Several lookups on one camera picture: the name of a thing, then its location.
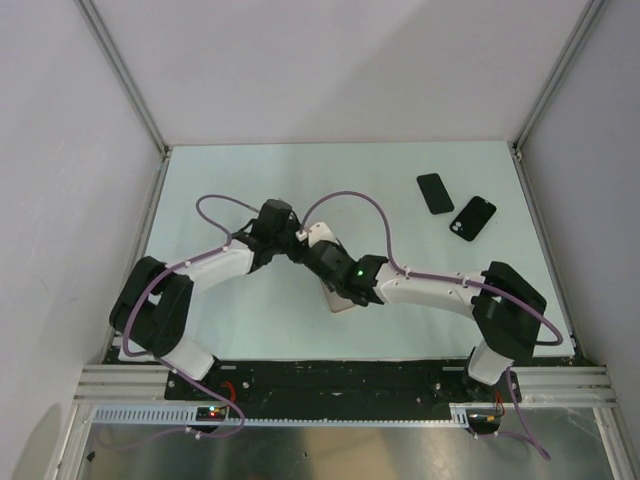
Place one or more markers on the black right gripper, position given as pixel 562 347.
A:
pixel 339 247

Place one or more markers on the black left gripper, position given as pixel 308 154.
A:
pixel 292 223

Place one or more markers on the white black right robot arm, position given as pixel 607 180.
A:
pixel 500 301

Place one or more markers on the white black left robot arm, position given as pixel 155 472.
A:
pixel 152 308

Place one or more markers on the pink silicone phone case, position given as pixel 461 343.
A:
pixel 335 303

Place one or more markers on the black flat phone case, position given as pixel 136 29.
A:
pixel 435 194

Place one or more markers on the black phone case with holes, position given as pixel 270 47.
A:
pixel 472 219

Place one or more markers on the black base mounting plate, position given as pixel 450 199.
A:
pixel 347 389

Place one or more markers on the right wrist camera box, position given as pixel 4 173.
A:
pixel 315 233

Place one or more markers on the grey slotted cable duct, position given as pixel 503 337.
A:
pixel 196 415

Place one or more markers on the aluminium corner post left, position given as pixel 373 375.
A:
pixel 105 41

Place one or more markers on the aluminium corner post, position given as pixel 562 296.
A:
pixel 105 41
pixel 575 43

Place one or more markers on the aluminium corner post right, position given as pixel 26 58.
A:
pixel 575 43

